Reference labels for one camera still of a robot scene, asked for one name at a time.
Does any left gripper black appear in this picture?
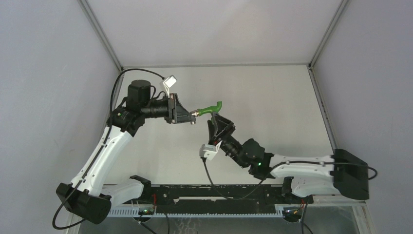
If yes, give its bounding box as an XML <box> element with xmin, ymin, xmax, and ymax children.
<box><xmin>142</xmin><ymin>94</ymin><xmax>195</xmax><ymax>124</ymax></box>

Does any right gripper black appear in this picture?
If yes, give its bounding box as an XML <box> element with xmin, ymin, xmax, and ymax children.
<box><xmin>207</xmin><ymin>112</ymin><xmax>247</xmax><ymax>169</ymax></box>

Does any green water faucet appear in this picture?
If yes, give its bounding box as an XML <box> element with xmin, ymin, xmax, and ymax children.
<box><xmin>197</xmin><ymin>101</ymin><xmax>223</xmax><ymax>116</ymax></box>

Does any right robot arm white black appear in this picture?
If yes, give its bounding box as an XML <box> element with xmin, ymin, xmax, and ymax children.
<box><xmin>201</xmin><ymin>113</ymin><xmax>371</xmax><ymax>203</ymax></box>

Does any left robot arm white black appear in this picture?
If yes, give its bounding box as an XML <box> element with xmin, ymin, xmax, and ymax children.
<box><xmin>56</xmin><ymin>76</ymin><xmax>196</xmax><ymax>224</ymax></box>

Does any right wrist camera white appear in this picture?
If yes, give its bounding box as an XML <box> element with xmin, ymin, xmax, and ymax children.
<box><xmin>199</xmin><ymin>141</ymin><xmax>222</xmax><ymax>161</ymax></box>

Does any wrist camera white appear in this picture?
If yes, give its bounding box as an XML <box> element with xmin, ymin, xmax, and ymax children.
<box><xmin>160</xmin><ymin>75</ymin><xmax>177</xmax><ymax>97</ymax></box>
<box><xmin>199</xmin><ymin>141</ymin><xmax>222</xmax><ymax>161</ymax></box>

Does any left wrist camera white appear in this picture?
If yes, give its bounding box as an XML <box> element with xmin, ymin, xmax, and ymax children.
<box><xmin>160</xmin><ymin>75</ymin><xmax>177</xmax><ymax>97</ymax></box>

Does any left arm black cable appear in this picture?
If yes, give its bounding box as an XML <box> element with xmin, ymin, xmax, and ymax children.
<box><xmin>52</xmin><ymin>68</ymin><xmax>166</xmax><ymax>231</ymax></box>

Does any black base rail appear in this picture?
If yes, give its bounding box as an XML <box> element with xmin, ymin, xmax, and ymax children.
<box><xmin>126</xmin><ymin>178</ymin><xmax>314</xmax><ymax>214</ymax></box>

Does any white slotted cable duct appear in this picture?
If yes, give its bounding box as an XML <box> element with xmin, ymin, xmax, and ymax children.
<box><xmin>107</xmin><ymin>207</ymin><xmax>285</xmax><ymax>218</ymax></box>

